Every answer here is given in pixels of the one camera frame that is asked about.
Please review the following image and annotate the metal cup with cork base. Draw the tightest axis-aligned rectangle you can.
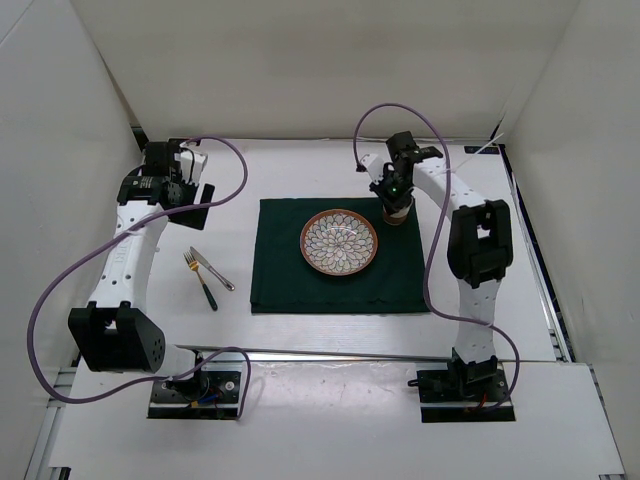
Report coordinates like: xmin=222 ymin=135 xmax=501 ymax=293
xmin=382 ymin=200 xmax=414 ymax=226

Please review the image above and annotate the gold fork with green handle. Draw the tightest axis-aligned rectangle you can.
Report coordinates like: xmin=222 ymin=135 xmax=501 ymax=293
xmin=183 ymin=252 xmax=218 ymax=311

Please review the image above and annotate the floral patterned ceramic plate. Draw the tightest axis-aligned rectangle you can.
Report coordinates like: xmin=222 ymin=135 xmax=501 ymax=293
xmin=300 ymin=209 xmax=378 ymax=277

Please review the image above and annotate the dark green cloth napkin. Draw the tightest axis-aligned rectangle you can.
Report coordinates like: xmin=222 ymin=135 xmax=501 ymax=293
xmin=250 ymin=198 xmax=428 ymax=314

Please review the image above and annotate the silver table knife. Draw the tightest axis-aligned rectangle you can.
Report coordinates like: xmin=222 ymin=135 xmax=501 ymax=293
xmin=189 ymin=246 xmax=235 ymax=291

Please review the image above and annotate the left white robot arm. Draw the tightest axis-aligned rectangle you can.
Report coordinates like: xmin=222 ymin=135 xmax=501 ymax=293
xmin=68 ymin=142 xmax=214 ymax=400

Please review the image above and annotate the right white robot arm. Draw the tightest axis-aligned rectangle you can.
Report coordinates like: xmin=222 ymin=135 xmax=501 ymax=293
xmin=359 ymin=131 xmax=514 ymax=400

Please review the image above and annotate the dark label sticker right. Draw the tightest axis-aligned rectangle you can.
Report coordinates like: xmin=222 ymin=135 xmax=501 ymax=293
xmin=464 ymin=145 xmax=500 ymax=155

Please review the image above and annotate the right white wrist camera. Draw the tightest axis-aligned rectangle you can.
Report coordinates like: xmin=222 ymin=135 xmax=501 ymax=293
xmin=356 ymin=154 xmax=385 ymax=186

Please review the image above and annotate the metal rail bar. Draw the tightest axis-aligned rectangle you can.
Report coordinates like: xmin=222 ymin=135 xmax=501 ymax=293
xmin=175 ymin=344 xmax=449 ymax=362

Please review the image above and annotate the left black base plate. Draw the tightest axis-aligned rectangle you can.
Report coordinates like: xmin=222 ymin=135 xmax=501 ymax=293
xmin=147 ymin=347 xmax=252 ymax=421

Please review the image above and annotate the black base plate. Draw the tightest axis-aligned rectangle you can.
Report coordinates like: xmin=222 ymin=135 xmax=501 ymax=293
xmin=147 ymin=347 xmax=252 ymax=421
xmin=407 ymin=369 xmax=516 ymax=424

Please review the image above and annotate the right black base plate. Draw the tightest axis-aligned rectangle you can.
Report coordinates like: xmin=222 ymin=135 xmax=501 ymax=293
xmin=407 ymin=369 xmax=516 ymax=424

